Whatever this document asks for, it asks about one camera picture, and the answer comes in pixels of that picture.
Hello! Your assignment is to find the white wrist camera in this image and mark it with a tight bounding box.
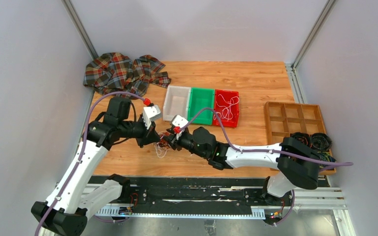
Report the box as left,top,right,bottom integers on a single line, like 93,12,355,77
171,115,188,140
142,105,162,130

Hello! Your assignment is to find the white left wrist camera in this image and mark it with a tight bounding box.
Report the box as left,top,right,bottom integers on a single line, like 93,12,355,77
142,105,162,130

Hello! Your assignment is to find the wooden compartment tray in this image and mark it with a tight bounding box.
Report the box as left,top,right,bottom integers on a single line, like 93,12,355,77
264,102,336,162

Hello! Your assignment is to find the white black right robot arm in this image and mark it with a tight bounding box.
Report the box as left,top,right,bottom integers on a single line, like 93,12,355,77
161,127,320,205

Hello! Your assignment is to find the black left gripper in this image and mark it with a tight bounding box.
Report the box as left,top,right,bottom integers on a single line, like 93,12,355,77
119,114,161,148

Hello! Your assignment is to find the black mounting rail base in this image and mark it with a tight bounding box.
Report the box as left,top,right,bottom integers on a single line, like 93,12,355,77
75,175,310,225

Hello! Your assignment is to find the black coiled strap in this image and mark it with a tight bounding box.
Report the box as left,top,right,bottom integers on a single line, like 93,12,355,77
290,132,311,147
310,132,333,151

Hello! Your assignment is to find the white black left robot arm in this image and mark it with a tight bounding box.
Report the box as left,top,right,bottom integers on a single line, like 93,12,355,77
31,97,161,236

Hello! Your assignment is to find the plaid flannel shirt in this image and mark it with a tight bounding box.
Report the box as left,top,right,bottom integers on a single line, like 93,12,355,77
83,53,172,97

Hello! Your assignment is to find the green plastic bin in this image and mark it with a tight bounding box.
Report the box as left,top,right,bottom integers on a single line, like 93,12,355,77
188,87,215,125

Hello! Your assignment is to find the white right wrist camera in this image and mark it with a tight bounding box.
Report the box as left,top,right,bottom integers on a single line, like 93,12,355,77
171,115,188,140

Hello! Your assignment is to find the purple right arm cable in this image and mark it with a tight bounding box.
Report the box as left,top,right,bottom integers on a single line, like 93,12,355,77
173,107,354,167

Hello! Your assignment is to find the red plastic bin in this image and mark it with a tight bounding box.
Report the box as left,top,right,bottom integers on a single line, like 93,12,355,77
212,89,240,128

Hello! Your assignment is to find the white plastic bin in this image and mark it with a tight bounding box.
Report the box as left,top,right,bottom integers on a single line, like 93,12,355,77
162,85,191,121

